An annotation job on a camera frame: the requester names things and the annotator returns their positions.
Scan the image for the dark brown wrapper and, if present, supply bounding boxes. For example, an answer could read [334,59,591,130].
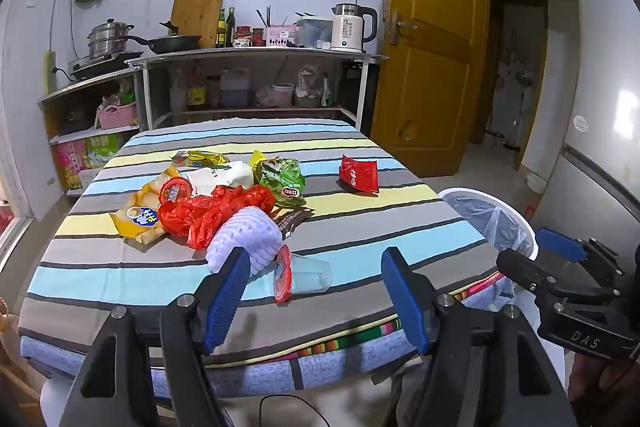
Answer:
[270,206,316,242]

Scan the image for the blue patterned cloth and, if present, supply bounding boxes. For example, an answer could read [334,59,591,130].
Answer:
[21,334,418,404]

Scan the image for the metal door handle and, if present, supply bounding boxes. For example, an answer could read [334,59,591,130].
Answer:
[390,11,418,46]

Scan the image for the pink chopstick holder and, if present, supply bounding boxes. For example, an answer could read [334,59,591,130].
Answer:
[265,25,297,48]

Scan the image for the red lidded plastic cup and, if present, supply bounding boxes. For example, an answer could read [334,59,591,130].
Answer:
[272,244,334,306]
[157,177,193,205]

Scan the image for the white trash bin with liner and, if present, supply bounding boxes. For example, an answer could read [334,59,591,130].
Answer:
[445,194,533,258]

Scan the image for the grey plastic jug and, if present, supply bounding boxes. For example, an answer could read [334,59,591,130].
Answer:
[219,68,251,108]

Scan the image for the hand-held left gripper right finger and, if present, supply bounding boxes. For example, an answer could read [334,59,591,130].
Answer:
[381,247,576,427]

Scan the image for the white tissue paper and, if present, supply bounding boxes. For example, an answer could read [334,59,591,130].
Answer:
[187,161,256,198]

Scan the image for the steel steamer pot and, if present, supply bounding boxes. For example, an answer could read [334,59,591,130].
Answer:
[87,21,135,60]

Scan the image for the green food packet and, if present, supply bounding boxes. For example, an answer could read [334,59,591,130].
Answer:
[85,133,123,170]

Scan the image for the white foam fruit net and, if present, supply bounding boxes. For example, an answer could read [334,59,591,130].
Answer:
[207,206,283,275]

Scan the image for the red snack packet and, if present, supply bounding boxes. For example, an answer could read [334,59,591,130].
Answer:
[338,154,381,196]

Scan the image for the yellow label bottle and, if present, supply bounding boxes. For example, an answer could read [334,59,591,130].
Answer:
[187,67,207,110]

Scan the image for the induction cooker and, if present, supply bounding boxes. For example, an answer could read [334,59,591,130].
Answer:
[67,51,144,80]

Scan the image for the white appliance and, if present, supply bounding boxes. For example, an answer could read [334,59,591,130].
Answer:
[487,57,533,148]

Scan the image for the silver refrigerator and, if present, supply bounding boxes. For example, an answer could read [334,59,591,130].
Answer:
[520,0,640,258]

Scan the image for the crumpled plastic bags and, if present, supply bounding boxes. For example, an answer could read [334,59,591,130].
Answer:
[295,64,333,108]

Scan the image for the red plastic bag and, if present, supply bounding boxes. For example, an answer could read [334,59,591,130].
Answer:
[159,184,277,250]

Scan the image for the gold snack packet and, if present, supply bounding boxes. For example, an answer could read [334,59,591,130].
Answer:
[172,149,230,170]

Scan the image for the clear storage container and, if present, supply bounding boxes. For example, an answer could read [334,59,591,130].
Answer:
[294,14,333,48]

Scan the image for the yellow wooden door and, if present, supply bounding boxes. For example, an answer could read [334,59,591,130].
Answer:
[370,0,488,178]

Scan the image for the black frying pan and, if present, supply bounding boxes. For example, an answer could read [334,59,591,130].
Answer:
[125,21,202,55]

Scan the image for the pink food packet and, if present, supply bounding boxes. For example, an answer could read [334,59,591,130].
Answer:
[54,142,91,190]

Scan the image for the wooden cutting board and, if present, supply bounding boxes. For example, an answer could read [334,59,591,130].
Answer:
[170,0,227,40]

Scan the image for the pink plastic basket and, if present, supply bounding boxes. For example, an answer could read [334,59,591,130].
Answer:
[96,102,139,130]

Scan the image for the wooden shelf unit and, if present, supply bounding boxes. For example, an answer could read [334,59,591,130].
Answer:
[40,69,147,198]

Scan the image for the black floor cable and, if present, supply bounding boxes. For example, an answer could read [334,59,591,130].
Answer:
[257,394,331,427]

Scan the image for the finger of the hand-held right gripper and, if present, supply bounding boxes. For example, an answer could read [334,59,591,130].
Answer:
[536,227,623,279]
[496,248,568,304]

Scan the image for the clear plastic bottle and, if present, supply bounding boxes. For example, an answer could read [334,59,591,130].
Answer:
[169,68,187,112]

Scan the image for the green snack packet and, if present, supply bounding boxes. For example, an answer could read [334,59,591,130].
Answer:
[250,151,307,206]

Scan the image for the metal shelf rack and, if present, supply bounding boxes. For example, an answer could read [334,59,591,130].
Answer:
[130,47,390,131]

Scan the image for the white electric kettle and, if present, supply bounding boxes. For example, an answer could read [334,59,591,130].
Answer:
[330,3,378,54]

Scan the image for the bundle of chopsticks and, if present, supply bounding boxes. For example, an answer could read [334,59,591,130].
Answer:
[256,6,288,28]

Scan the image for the yellow snack packet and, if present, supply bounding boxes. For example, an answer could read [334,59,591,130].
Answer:
[110,164,193,248]

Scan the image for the yellow wooden door frame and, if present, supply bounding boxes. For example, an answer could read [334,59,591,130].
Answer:
[470,0,577,172]

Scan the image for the colourful striped cloth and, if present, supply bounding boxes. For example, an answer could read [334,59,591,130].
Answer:
[277,271,506,360]

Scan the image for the striped tablecloth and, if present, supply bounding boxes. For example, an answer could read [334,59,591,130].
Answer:
[17,117,506,368]

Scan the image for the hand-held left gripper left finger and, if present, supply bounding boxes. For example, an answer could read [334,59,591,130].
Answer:
[59,247,252,427]

